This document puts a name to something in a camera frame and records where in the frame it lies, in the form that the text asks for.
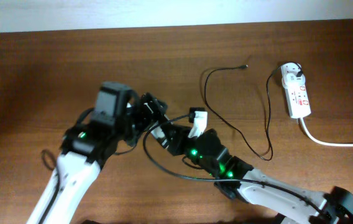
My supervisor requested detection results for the black smartphone silver back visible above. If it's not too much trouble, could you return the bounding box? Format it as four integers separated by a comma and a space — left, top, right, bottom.
142, 93, 173, 147

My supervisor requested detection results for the black charger cable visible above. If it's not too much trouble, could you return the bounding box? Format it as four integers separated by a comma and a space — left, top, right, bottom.
203, 61, 304, 162

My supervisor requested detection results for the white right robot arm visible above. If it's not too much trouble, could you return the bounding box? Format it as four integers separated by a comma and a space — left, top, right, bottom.
152, 124, 353, 223

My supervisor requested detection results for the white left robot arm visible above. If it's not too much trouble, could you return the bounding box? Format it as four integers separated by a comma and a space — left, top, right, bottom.
28, 82, 168, 223

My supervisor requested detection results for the white charger plug adapter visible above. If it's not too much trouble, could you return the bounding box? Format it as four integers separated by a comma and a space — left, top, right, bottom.
282, 73, 306, 89

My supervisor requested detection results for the white power strip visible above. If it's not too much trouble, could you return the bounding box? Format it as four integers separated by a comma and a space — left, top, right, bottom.
281, 62, 311, 119

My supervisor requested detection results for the white power strip cord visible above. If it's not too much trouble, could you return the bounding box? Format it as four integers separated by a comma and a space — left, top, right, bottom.
297, 117, 353, 149

